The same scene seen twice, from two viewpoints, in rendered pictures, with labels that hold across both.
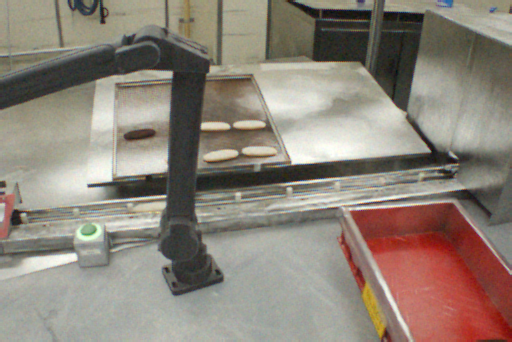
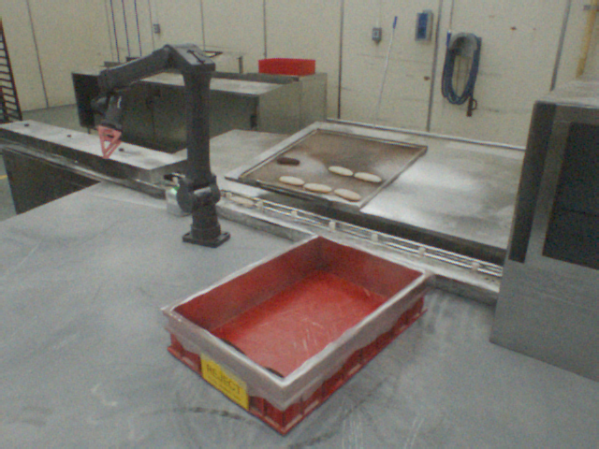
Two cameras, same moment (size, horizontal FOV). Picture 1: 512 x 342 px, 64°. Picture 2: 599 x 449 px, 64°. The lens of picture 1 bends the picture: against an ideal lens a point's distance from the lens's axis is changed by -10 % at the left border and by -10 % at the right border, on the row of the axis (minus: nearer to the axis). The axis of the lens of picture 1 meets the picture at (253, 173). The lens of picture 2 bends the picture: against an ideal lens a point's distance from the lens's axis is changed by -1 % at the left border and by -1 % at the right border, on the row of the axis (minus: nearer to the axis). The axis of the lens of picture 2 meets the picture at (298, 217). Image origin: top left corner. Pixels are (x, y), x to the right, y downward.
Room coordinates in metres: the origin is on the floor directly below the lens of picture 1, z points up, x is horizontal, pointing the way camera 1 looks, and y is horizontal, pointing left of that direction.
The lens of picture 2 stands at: (0.12, -1.05, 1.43)
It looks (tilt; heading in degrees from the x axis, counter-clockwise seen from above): 23 degrees down; 52
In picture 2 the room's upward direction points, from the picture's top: straight up
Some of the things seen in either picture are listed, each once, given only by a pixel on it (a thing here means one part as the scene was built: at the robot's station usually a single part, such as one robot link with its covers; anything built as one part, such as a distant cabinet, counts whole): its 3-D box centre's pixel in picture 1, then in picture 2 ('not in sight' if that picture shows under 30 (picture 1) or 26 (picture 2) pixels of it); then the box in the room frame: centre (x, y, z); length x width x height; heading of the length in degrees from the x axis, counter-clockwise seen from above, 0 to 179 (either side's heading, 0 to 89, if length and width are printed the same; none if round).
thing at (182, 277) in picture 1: (191, 263); (205, 226); (0.71, 0.13, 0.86); 0.12 x 0.09 x 0.08; 118
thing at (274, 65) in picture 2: not in sight; (286, 65); (3.31, 3.16, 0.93); 0.51 x 0.36 x 0.13; 109
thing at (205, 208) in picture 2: (179, 238); (197, 200); (0.71, 0.15, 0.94); 0.09 x 0.05 x 0.10; 99
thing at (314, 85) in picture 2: not in sight; (287, 113); (3.31, 3.16, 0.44); 0.70 x 0.55 x 0.87; 105
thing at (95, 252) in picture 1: (93, 249); (182, 205); (0.76, 0.37, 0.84); 0.08 x 0.08 x 0.11; 15
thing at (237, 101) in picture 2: not in sight; (196, 102); (2.67, 4.03, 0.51); 3.00 x 1.26 x 1.03; 105
